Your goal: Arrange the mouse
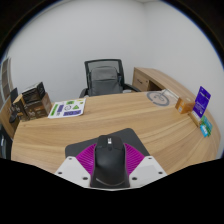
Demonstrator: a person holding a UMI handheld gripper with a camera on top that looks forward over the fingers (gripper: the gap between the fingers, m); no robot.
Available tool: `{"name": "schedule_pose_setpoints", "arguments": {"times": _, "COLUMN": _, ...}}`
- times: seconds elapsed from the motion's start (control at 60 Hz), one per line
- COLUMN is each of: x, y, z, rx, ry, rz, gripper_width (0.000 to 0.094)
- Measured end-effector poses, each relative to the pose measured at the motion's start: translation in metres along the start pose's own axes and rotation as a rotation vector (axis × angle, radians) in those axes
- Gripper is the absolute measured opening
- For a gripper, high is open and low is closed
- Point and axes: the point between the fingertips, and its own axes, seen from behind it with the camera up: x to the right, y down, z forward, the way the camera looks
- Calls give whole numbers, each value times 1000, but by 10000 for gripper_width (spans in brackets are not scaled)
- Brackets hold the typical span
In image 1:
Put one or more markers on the wooden shelf unit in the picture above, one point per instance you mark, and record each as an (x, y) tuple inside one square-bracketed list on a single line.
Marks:
[(6, 80)]

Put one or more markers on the small orange box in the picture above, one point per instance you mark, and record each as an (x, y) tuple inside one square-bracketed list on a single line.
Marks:
[(184, 106)]

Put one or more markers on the small teal packet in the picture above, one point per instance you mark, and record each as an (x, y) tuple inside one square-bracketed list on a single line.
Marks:
[(206, 126)]

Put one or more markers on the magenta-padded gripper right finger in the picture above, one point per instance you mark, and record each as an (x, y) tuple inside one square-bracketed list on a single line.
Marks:
[(145, 168)]

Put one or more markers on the black computer mouse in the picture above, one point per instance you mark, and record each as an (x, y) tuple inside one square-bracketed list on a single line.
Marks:
[(109, 160)]

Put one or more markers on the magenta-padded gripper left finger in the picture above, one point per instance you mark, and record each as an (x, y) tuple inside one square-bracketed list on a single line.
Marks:
[(75, 168)]

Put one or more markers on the wooden side desk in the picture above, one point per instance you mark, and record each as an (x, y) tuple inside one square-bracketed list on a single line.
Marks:
[(146, 78)]

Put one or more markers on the black and white box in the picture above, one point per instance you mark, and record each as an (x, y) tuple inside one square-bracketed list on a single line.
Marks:
[(33, 92)]

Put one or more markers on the white printed paper sheet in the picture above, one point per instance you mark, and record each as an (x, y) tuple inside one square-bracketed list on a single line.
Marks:
[(66, 108)]

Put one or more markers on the purple card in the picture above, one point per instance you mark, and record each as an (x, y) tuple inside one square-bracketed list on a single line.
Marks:
[(202, 101)]

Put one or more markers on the black padded office chair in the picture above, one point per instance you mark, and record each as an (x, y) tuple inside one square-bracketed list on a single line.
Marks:
[(4, 143)]

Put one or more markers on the black mesh office chair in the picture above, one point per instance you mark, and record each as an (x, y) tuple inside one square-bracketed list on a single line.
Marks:
[(87, 66)]

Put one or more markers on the grey backpack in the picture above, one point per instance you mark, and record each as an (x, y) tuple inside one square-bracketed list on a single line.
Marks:
[(105, 81)]

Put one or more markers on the wide brown cardboard box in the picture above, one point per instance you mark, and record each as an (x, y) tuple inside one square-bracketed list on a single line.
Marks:
[(38, 110)]

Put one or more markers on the dark grey mouse pad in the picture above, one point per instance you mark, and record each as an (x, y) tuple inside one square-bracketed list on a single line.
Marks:
[(80, 146)]

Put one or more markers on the round grey disc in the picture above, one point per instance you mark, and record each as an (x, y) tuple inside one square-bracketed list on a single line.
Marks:
[(158, 99)]

